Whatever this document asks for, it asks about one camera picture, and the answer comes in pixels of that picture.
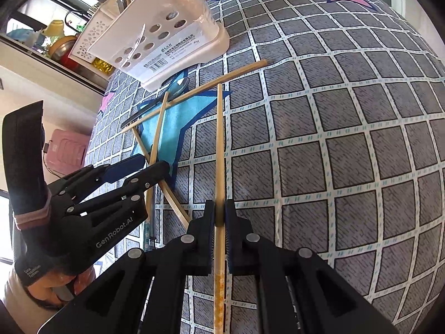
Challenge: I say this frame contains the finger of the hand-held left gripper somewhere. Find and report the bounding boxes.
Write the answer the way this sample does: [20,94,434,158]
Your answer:
[66,161,173,217]
[47,154,146,205]

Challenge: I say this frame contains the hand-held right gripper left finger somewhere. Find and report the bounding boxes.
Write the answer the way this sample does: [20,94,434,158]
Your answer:
[38,200,214,334]

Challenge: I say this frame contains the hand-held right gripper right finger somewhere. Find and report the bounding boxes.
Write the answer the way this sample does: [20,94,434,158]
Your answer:
[224,198,400,334]

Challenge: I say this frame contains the cream plastic utensil holder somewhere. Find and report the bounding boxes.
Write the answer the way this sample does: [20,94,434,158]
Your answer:
[92,0,231,92]

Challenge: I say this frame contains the person's left forearm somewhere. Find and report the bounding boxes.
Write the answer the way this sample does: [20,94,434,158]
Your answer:
[2,100,53,232]

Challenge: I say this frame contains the person's left hand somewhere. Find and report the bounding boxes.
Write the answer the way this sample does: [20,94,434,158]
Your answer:
[5,261,96,311]

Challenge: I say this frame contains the pink folding chair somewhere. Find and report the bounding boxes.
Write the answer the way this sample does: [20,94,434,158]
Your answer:
[44,129,92,176]

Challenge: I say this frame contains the gold foil bag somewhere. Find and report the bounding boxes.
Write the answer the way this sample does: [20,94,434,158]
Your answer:
[91,57,113,74]

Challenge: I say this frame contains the red metal basin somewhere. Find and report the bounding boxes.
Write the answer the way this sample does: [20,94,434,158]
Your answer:
[49,36,79,68]

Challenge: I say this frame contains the cream plastic storage cart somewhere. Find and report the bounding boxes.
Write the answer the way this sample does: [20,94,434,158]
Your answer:
[70,0,120,61]

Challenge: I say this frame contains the yellow plastic container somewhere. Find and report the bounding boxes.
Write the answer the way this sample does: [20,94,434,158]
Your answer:
[45,20,65,37]

